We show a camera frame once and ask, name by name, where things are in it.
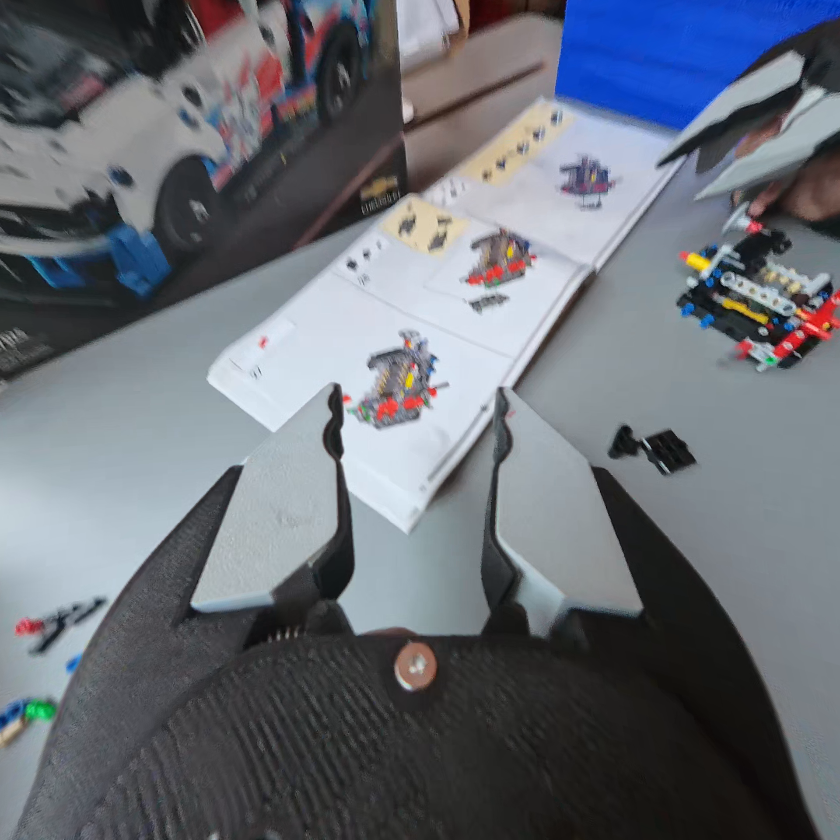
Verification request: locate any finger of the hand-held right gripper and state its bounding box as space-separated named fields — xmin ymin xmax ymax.
xmin=656 ymin=52 xmax=809 ymax=169
xmin=694 ymin=87 xmax=840 ymax=202

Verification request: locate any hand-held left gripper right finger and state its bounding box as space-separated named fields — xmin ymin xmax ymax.
xmin=481 ymin=387 xmax=645 ymax=639

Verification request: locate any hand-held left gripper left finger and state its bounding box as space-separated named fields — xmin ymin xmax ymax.
xmin=189 ymin=384 xmax=357 ymax=613

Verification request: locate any partly built lego assembly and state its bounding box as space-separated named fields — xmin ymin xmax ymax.
xmin=676 ymin=202 xmax=840 ymax=374

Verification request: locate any pile of small lego pieces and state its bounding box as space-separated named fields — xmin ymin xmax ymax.
xmin=0 ymin=595 xmax=109 ymax=749

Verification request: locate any lego instruction booklet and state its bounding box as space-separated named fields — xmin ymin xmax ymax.
xmin=206 ymin=97 xmax=688 ymax=534

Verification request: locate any lego set box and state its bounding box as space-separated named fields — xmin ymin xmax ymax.
xmin=0 ymin=0 xmax=409 ymax=385

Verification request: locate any person's right hand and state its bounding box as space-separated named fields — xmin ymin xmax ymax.
xmin=735 ymin=125 xmax=840 ymax=227

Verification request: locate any blue plastic bin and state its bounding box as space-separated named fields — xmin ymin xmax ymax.
xmin=554 ymin=0 xmax=840 ymax=133

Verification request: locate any black lego frame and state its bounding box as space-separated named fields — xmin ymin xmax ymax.
xmin=639 ymin=429 xmax=698 ymax=476

